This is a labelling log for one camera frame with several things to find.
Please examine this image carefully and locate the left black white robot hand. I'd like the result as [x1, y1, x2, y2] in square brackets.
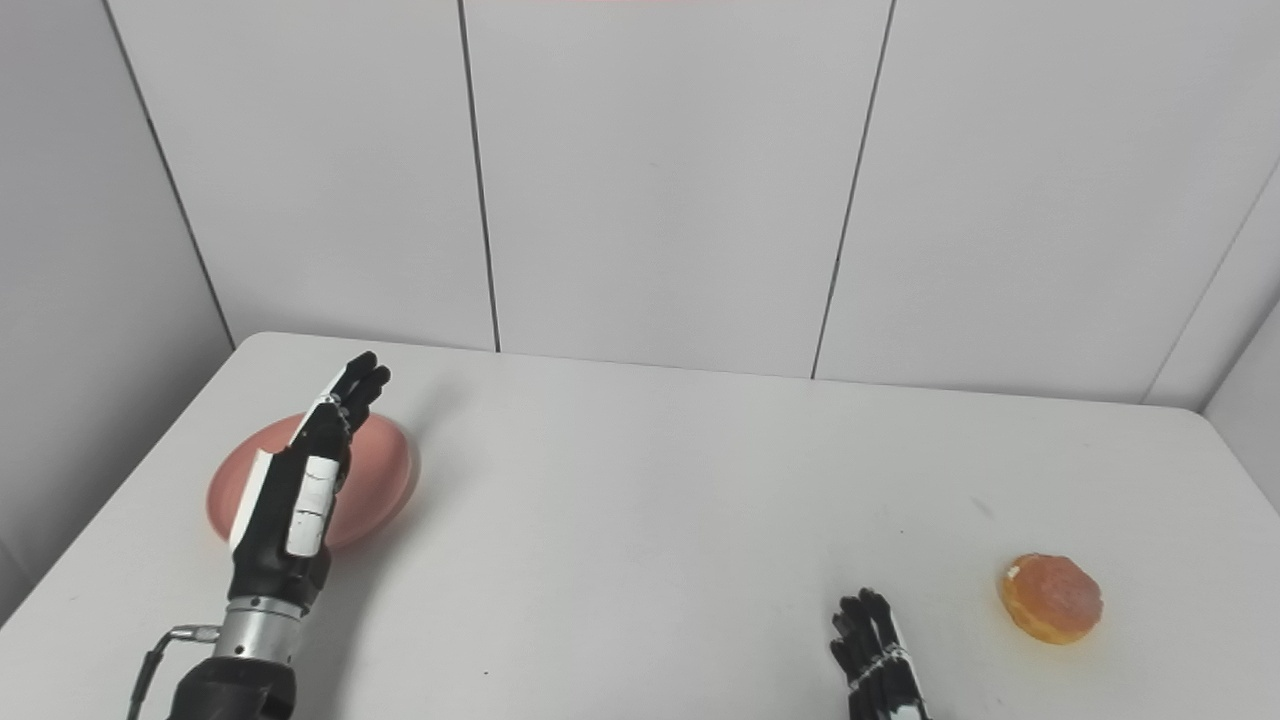
[228, 350, 393, 613]

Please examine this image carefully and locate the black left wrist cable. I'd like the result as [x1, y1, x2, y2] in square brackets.
[124, 623, 222, 720]

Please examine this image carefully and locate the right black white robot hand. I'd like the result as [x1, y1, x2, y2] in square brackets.
[828, 588, 933, 720]

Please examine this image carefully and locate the pink round plate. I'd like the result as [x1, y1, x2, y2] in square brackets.
[206, 411, 422, 552]

